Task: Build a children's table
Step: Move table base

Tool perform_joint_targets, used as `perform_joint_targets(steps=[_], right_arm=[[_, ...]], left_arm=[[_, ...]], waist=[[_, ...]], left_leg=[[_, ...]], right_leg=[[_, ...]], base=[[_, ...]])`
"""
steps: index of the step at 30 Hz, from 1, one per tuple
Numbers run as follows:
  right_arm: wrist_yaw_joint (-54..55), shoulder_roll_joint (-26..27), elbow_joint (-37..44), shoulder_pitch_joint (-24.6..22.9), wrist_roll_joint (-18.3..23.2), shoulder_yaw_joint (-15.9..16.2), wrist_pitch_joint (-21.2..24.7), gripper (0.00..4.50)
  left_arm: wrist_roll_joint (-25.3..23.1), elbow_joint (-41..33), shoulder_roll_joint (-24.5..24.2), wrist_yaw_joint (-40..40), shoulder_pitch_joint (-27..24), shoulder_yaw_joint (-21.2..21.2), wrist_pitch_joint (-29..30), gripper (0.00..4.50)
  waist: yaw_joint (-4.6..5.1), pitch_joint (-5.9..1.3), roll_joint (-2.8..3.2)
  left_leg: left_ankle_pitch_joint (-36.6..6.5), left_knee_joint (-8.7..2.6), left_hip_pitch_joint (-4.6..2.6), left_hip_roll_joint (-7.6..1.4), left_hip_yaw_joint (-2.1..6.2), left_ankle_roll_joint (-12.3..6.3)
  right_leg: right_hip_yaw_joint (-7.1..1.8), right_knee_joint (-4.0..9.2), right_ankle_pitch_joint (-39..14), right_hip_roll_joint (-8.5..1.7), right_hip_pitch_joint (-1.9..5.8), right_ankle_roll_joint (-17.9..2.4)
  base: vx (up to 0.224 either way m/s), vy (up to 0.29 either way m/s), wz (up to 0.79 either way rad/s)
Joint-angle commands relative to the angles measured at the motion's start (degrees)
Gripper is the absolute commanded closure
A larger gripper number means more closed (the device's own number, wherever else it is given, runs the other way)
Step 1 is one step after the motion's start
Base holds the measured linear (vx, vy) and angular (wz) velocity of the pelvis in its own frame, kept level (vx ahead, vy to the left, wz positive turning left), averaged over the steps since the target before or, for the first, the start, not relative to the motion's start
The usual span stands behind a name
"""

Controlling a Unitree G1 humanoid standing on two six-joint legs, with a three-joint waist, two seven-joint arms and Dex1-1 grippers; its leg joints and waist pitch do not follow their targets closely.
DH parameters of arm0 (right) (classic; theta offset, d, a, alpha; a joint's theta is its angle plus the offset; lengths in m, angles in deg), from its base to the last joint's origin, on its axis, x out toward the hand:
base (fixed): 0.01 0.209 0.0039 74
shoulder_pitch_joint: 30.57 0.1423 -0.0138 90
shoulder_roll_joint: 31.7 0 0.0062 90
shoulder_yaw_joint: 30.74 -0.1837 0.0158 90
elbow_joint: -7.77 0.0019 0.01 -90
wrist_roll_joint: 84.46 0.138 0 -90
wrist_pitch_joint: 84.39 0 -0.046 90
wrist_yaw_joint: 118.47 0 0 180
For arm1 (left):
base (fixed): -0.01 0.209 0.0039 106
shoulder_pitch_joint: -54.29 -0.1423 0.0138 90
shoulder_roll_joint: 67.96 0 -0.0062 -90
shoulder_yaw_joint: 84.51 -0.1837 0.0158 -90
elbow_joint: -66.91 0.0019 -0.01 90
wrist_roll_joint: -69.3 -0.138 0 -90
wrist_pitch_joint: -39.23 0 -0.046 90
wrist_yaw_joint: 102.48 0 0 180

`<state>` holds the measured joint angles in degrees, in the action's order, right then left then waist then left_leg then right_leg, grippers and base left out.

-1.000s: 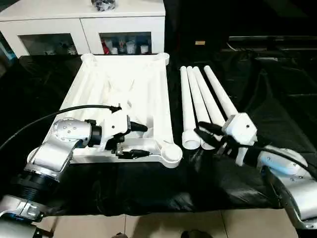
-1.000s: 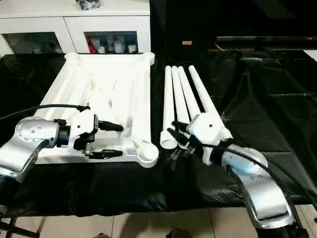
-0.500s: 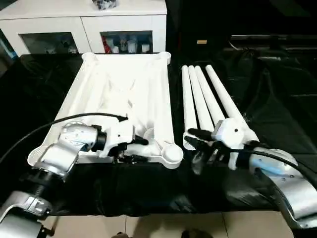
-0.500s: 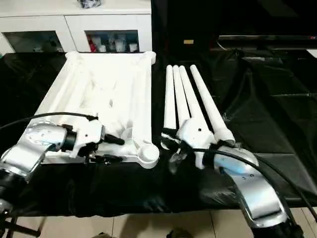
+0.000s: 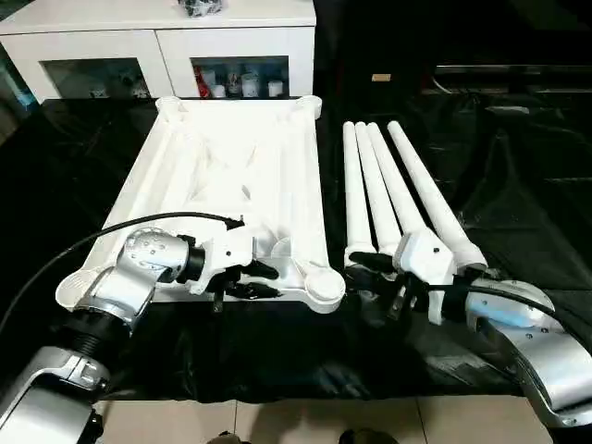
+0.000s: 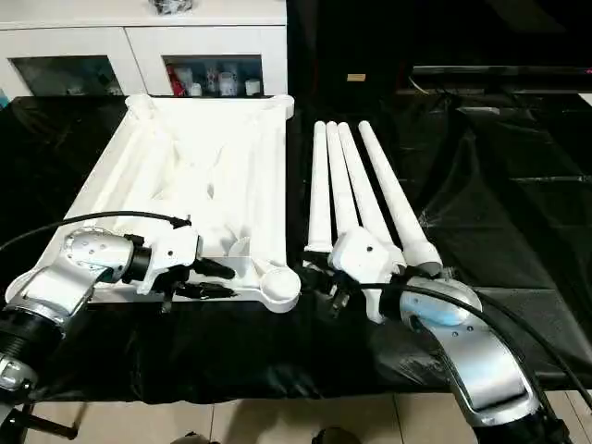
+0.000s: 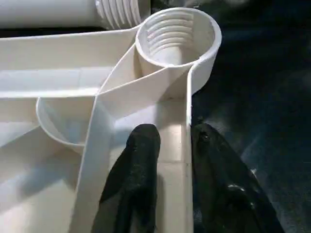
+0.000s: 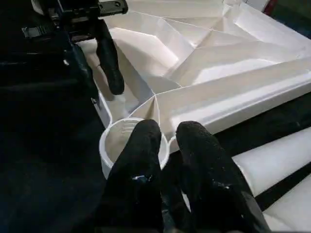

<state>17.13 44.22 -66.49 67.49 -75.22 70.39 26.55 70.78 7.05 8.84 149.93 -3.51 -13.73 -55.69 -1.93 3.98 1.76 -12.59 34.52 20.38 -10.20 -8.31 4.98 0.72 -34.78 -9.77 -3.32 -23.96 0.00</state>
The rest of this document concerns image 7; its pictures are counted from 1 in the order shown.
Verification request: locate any white plastic table top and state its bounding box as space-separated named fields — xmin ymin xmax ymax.
xmin=0 ymin=7 xmax=223 ymax=233

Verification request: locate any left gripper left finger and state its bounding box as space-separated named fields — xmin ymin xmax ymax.
xmin=91 ymin=123 xmax=161 ymax=233

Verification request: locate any white plastic table leg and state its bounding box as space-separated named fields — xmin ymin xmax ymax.
xmin=0 ymin=0 xmax=152 ymax=31

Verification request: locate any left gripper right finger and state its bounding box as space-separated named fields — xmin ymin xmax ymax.
xmin=191 ymin=122 xmax=286 ymax=233

